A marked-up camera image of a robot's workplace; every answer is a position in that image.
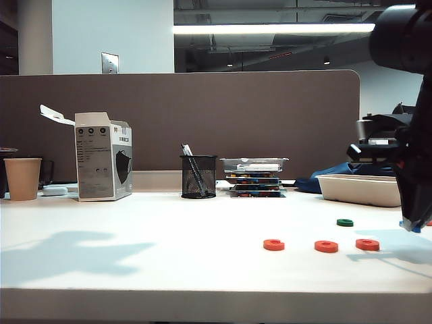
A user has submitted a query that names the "orange letter C magnet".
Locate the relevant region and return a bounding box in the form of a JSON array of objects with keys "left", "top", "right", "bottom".
[{"left": 263, "top": 239, "right": 286, "bottom": 252}]

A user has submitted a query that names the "dark blue fabric bag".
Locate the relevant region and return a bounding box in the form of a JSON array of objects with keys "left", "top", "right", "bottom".
[{"left": 295, "top": 161, "right": 398, "bottom": 195}]

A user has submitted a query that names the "blue bar letter magnet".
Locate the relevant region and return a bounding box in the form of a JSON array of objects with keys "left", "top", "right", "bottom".
[{"left": 399, "top": 219, "right": 422, "bottom": 234}]

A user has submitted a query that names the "brown desk partition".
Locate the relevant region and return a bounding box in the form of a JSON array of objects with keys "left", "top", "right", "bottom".
[{"left": 0, "top": 70, "right": 360, "bottom": 195}]

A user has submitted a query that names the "orange letter O magnet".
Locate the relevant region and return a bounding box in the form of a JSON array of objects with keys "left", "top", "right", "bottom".
[
  {"left": 355, "top": 238, "right": 381, "bottom": 252},
  {"left": 314, "top": 240, "right": 340, "bottom": 254}
]

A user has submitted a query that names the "flat letter magnet pack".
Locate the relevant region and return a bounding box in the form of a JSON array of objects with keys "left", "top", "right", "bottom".
[
  {"left": 229, "top": 190, "right": 288, "bottom": 199},
  {"left": 231, "top": 184, "right": 283, "bottom": 192},
  {"left": 234, "top": 178, "right": 283, "bottom": 186},
  {"left": 225, "top": 171, "right": 283, "bottom": 180}
]

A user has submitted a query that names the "small white case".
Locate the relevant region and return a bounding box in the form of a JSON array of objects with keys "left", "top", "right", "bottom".
[{"left": 42, "top": 186, "right": 69, "bottom": 197}]

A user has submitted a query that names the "white grey mask box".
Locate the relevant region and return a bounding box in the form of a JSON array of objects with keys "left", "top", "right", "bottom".
[{"left": 39, "top": 104, "right": 133, "bottom": 203}]

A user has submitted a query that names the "brown paper cup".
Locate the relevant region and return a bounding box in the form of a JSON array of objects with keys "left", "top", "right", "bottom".
[{"left": 3, "top": 157, "right": 43, "bottom": 203}]

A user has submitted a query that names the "metal wall plate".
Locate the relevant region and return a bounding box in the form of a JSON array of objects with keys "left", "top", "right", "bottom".
[{"left": 101, "top": 52, "right": 119, "bottom": 75}]

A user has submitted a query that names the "long ceiling light strip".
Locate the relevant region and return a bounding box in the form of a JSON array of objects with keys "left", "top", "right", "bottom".
[{"left": 172, "top": 22, "right": 376, "bottom": 36}]

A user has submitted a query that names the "black and white pen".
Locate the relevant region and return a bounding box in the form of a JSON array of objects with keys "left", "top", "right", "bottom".
[{"left": 181, "top": 144, "right": 207, "bottom": 197}]

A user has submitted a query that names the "black office chair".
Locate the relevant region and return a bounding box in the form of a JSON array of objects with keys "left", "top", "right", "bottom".
[{"left": 391, "top": 103, "right": 418, "bottom": 117}]

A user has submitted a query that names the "dark drinking glass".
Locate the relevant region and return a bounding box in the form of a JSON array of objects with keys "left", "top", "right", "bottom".
[{"left": 38, "top": 159, "right": 55, "bottom": 190}]

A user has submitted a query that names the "clear plastic tray pack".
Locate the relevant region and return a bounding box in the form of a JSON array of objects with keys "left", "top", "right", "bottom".
[{"left": 219, "top": 157, "right": 290, "bottom": 175}]

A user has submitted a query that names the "beige oblong tray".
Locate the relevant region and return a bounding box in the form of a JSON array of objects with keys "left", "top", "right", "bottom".
[{"left": 315, "top": 174, "right": 402, "bottom": 207}]

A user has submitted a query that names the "black mesh pen holder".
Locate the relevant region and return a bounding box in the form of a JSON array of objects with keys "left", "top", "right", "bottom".
[{"left": 179, "top": 155, "right": 218, "bottom": 200}]

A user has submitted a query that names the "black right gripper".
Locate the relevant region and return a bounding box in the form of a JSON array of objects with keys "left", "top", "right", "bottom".
[{"left": 346, "top": 80, "right": 432, "bottom": 226}]

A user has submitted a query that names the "dark lidded container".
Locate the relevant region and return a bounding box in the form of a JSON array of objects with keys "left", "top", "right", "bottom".
[{"left": 0, "top": 146, "right": 19, "bottom": 200}]

